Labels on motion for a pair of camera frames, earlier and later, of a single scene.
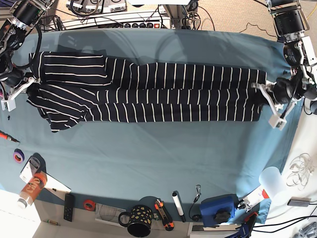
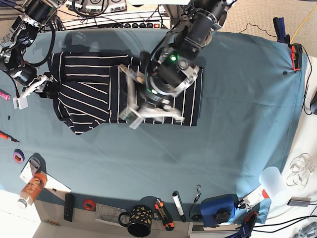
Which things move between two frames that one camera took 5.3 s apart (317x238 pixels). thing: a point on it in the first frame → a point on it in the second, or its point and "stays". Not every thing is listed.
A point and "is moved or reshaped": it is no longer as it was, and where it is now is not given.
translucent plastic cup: x=271 y=180 stays
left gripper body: x=281 y=96 → x=138 y=108
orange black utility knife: x=166 y=218 stays
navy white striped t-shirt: x=80 y=86 is moved or reshaped
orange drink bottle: x=32 y=189 stays
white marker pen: x=177 y=200 stays
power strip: x=141 y=25 stays
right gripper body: x=17 y=80 → x=30 y=83
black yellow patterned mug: x=138 y=222 stays
